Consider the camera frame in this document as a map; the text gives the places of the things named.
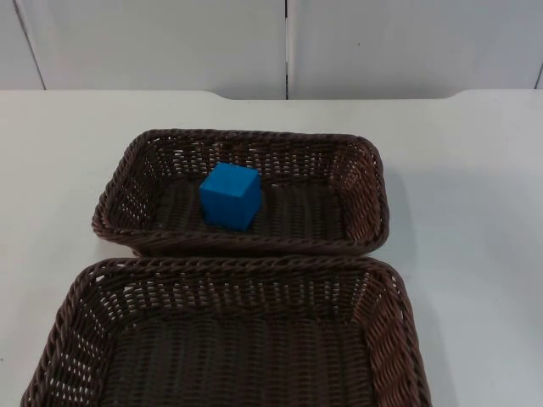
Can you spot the blue cube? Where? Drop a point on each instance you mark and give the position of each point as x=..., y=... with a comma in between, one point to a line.
x=229, y=199

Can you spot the dark brown wicker basket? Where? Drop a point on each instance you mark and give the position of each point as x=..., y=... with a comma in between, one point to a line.
x=237, y=364
x=297, y=246

